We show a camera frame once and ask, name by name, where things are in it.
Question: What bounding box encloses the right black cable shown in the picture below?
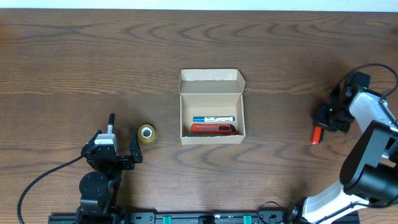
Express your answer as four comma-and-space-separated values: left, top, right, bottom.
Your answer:
337, 63, 398, 128

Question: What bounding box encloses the blue whiteboard marker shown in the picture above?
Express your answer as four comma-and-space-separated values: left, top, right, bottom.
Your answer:
193, 116, 235, 123

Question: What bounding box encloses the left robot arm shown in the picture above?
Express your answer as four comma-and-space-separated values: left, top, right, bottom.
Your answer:
76, 129, 143, 224

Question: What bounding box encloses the red stapler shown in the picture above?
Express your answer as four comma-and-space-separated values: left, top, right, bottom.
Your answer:
311, 126, 324, 145

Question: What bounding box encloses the black marker pen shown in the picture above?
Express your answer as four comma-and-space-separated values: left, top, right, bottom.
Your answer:
107, 113, 115, 134

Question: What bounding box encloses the open cardboard box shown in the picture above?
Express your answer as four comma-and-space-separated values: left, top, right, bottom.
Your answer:
178, 68, 246, 145

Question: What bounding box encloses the red utility knife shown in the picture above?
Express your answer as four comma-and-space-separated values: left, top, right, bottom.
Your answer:
190, 124, 236, 135

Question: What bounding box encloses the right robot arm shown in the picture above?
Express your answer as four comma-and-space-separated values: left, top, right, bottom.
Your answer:
290, 72, 397, 223

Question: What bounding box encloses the left black cable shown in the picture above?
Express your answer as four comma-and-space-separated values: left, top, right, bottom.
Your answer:
16, 154, 85, 224

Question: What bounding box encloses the yellow tape roll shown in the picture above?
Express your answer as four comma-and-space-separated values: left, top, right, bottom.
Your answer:
137, 124, 157, 143

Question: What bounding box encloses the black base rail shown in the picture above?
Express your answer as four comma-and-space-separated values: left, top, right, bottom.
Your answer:
48, 210, 361, 224

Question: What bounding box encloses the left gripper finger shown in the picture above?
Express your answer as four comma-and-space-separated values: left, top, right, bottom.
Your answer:
128, 129, 143, 163
88, 129, 102, 145

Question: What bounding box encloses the black cable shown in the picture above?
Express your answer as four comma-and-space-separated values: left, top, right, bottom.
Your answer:
16, 154, 85, 224
337, 63, 398, 128

